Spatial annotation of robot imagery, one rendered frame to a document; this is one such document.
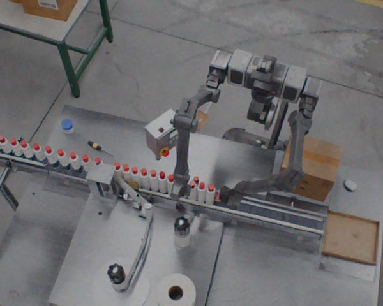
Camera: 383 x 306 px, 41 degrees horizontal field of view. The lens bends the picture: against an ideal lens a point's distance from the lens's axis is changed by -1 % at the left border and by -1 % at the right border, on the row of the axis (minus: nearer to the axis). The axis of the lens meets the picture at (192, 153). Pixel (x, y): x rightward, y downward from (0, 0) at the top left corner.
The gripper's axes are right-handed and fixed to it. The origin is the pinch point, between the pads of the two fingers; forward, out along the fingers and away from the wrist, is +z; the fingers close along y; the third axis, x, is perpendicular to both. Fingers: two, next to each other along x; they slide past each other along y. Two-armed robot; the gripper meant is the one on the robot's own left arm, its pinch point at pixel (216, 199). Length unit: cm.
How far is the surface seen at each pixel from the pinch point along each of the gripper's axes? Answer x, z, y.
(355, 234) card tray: 71, -42, -1
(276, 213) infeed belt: 31.0, -17.2, -1.4
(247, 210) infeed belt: 18.0, -7.0, 0.0
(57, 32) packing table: -103, 99, -112
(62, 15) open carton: -106, 94, -123
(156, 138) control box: -59, -22, 0
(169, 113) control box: -57, -24, -15
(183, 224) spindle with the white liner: -24.3, -11.6, 28.8
